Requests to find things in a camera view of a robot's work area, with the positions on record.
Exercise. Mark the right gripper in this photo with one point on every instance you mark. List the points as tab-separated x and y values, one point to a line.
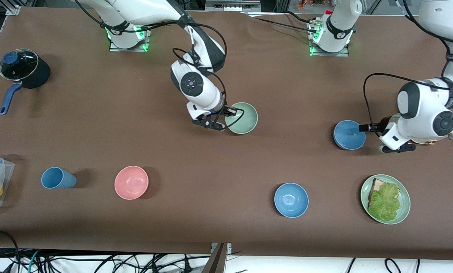
224	110

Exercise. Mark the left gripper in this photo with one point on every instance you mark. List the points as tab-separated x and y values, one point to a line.
383	125

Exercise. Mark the green bowl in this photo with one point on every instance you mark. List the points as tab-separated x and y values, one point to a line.
245	119

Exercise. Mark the blue bowl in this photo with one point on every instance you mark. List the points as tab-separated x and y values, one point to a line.
291	200
348	134

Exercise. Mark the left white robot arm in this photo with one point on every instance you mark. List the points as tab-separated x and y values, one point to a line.
420	110

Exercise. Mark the pink bowl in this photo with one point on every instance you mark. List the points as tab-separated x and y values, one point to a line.
131	182

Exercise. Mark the light toast slice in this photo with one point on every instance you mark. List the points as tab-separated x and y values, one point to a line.
378	185

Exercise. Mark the green lettuce leaf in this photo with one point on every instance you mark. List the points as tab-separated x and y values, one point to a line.
386	204

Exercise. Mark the green plate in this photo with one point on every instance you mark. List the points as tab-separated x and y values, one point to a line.
405	206

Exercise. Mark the grey power strip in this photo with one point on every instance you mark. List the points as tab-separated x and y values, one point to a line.
232	5

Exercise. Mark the blue cup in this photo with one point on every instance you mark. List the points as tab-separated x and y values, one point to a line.
55	178

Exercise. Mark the glass pot lid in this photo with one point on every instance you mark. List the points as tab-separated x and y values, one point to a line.
19	64

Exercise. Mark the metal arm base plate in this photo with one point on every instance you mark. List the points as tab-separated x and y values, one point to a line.
329	54
128	48

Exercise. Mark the small metal bracket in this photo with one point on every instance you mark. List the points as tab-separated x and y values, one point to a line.
229	247

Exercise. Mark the dark metal post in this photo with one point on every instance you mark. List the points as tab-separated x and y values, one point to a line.
217	261

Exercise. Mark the aluminium frame corner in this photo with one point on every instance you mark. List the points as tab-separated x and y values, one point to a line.
13	10

